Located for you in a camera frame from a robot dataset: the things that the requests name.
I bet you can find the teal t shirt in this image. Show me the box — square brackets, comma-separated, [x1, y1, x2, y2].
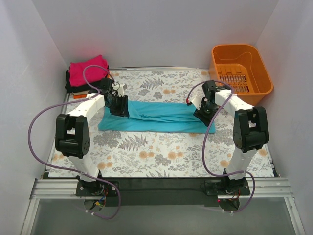
[98, 100, 207, 134]

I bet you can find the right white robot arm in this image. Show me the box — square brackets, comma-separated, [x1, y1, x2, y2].
[186, 80, 269, 195]

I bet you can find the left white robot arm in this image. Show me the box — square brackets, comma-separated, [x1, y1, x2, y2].
[55, 78, 129, 196]

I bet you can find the floral patterned table mat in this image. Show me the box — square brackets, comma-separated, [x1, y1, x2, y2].
[48, 70, 274, 178]

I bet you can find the beige folded t shirt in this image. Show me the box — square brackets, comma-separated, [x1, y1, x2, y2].
[72, 90, 89, 96]

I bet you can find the pink folded t shirt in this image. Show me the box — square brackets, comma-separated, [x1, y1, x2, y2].
[68, 54, 109, 87]

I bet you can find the orange folded t shirt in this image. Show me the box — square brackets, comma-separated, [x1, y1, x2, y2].
[73, 94, 87, 99]

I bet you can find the orange plastic basket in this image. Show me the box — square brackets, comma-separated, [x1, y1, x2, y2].
[209, 44, 273, 106]

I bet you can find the black folded t shirt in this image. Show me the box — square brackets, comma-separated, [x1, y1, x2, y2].
[65, 68, 107, 93]

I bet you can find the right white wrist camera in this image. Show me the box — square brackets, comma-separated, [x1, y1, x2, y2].
[186, 95, 202, 110]

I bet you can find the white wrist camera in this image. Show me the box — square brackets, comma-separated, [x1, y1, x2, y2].
[186, 95, 202, 110]
[112, 82, 127, 97]

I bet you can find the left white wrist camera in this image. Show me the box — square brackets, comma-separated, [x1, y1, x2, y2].
[112, 82, 127, 97]

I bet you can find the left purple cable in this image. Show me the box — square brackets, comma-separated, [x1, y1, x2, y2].
[28, 65, 122, 220]

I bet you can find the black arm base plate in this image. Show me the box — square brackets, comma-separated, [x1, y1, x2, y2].
[75, 177, 252, 207]

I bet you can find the aluminium frame rail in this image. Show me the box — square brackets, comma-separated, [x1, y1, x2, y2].
[31, 177, 293, 199]

